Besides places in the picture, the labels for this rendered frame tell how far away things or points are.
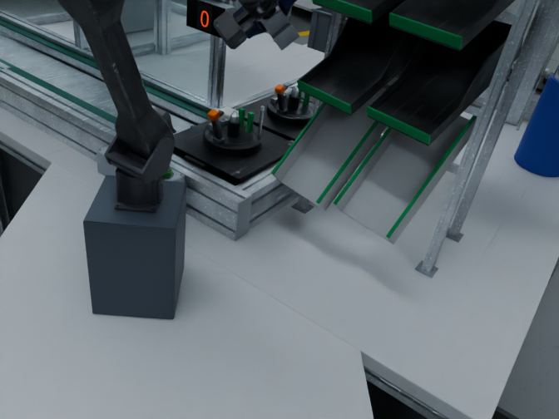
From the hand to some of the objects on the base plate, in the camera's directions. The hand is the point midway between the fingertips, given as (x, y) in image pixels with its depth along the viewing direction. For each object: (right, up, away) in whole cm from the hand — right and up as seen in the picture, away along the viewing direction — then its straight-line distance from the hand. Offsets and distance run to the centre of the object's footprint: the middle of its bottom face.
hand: (269, 14), depth 98 cm
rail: (-42, -24, +34) cm, 59 cm away
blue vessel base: (+84, -23, +65) cm, 108 cm away
